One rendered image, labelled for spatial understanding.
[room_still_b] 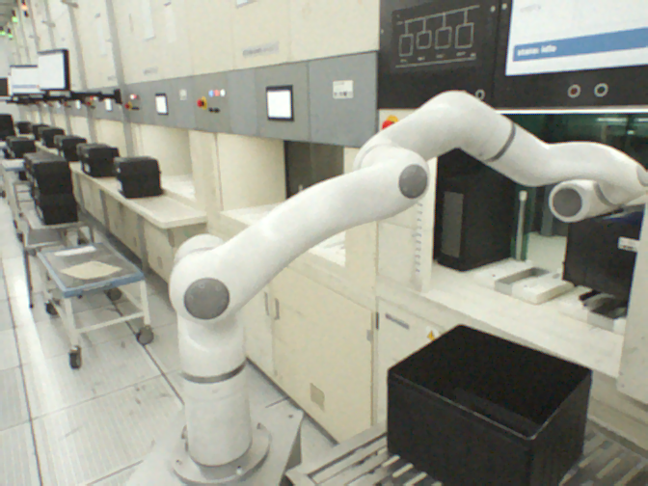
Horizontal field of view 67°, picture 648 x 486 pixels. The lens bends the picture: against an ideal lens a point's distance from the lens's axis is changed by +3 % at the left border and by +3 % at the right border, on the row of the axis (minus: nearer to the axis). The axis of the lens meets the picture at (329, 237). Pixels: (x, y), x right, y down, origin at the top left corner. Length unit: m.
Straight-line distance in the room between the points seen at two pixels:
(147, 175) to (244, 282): 2.76
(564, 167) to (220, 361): 0.74
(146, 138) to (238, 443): 3.32
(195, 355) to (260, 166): 1.98
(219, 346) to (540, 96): 0.82
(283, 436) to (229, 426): 0.15
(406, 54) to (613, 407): 0.97
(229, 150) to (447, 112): 1.90
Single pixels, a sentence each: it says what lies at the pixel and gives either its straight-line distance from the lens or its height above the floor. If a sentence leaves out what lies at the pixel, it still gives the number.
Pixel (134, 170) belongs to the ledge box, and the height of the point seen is 1.00.
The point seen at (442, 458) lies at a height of 0.81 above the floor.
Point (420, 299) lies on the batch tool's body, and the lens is 1.45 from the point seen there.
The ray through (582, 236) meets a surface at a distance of 1.35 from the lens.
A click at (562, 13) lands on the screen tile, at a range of 1.14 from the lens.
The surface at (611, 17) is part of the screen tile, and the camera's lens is 1.09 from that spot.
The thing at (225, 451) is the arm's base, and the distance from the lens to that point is 1.00.
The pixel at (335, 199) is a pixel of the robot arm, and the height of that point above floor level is 1.26.
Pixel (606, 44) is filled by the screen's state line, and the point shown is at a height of 1.51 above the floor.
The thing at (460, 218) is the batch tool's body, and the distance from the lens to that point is 1.60.
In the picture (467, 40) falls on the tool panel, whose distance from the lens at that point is 1.26.
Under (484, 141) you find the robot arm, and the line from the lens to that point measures 0.95.
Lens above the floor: 1.43
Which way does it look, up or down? 16 degrees down
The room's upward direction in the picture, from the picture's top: 1 degrees counter-clockwise
